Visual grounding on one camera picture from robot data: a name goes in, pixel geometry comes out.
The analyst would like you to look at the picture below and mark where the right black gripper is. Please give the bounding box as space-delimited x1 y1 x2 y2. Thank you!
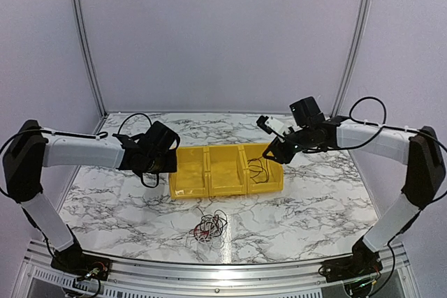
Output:
262 126 314 165

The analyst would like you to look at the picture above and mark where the black cable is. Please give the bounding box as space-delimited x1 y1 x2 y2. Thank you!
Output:
193 207 228 248
247 151 272 185

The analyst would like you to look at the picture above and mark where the white cable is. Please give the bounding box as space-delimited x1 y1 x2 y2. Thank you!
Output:
184 216 228 248

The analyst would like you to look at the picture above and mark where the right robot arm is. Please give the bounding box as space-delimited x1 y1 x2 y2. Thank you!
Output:
256 97 446 276

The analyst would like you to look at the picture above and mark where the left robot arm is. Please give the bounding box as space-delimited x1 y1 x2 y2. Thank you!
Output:
1 119 180 274

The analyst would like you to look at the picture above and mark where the yellow bin right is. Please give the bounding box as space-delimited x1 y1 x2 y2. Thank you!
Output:
242 143 284 194

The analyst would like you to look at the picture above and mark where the yellow bin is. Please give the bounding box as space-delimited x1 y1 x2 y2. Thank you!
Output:
242 143 284 194
207 144 247 197
169 147 209 199

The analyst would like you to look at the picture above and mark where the yellow bin middle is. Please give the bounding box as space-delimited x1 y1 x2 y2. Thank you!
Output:
207 144 247 197

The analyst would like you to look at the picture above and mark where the yellow bin left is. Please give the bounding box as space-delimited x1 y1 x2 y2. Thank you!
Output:
169 147 209 199

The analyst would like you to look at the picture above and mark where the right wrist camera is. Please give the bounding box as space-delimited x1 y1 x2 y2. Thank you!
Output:
256 115 294 136

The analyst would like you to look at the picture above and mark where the right aluminium frame post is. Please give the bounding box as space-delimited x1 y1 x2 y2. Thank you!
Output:
330 0 372 117

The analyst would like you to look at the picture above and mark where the aluminium frame post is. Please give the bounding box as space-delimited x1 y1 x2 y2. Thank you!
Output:
71 0 108 117
330 0 372 117

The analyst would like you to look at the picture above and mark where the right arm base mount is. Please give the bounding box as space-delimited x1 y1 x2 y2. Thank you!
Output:
318 256 383 297

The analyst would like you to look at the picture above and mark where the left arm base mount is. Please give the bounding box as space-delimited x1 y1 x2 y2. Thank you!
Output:
51 255 112 297

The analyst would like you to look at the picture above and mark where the left aluminium frame post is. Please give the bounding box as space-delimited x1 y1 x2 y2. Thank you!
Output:
71 0 108 117

